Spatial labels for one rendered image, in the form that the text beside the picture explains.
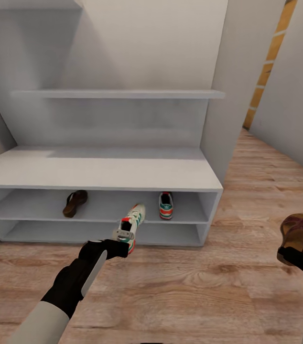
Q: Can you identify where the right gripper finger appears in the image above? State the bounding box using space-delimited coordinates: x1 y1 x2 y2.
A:
278 247 287 255

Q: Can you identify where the sandal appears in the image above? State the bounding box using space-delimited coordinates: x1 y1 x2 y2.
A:
277 213 303 266
62 190 88 218

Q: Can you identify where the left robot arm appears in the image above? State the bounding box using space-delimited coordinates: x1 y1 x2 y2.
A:
3 229 134 344

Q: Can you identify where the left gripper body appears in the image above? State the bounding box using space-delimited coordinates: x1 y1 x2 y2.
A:
105 239 129 258

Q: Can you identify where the gym shoe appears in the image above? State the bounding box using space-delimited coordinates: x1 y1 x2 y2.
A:
119 203 145 254
159 191 173 219

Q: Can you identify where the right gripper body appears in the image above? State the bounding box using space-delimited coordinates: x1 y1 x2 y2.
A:
283 247 303 271

